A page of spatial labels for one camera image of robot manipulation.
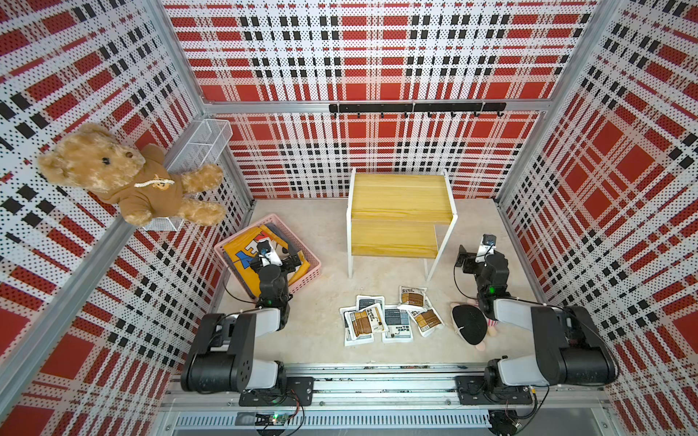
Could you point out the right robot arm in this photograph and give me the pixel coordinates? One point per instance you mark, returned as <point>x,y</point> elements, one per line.
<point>567,346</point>

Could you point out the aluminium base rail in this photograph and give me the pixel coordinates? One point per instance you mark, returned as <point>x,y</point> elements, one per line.
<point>398,398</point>

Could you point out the pink plastic basket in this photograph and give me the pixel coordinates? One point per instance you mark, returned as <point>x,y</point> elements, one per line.
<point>313,260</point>

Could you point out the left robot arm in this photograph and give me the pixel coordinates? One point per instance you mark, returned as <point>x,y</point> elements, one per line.
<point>221,357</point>

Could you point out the blue coffee bag middle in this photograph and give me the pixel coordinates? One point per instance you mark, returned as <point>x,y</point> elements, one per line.
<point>363,301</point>

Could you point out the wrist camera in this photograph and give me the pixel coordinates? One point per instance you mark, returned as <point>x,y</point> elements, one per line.
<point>485,245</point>
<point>267,253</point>

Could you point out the blue coffee bag right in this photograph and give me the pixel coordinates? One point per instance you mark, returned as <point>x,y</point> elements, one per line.
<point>398,326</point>

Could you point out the brown coffee bag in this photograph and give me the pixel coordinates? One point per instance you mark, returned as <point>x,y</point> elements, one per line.
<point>369,321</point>
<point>412,299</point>
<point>427,322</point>

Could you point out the brown teddy bear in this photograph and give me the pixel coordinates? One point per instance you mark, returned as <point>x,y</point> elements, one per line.
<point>92,158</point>

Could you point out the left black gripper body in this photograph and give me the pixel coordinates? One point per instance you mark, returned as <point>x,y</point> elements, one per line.
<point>289,265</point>

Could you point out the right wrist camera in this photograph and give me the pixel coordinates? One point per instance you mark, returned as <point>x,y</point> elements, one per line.
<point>485,245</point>

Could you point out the clear wire wall basket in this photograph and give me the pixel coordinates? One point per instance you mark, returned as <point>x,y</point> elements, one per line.
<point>201,145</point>

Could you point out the yellow two-tier shelf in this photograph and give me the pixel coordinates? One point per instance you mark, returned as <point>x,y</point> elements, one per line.
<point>399,215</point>

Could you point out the green circuit board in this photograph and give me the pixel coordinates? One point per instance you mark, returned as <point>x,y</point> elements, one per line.
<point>272,419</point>

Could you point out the black hook rail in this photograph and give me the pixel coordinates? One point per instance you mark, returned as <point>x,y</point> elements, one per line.
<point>409,108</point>

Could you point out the small doll black hat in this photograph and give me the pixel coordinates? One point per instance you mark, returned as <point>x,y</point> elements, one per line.
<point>471,324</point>

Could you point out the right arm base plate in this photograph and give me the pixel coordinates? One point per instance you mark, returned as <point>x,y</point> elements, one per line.
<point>474,390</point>

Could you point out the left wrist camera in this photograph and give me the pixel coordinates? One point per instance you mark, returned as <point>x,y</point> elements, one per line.
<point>267,253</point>

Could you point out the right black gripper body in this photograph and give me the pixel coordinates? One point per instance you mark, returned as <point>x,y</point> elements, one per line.
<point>470,266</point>

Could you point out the yellow printed cloth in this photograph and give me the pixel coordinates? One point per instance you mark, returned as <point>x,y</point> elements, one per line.
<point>242,249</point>

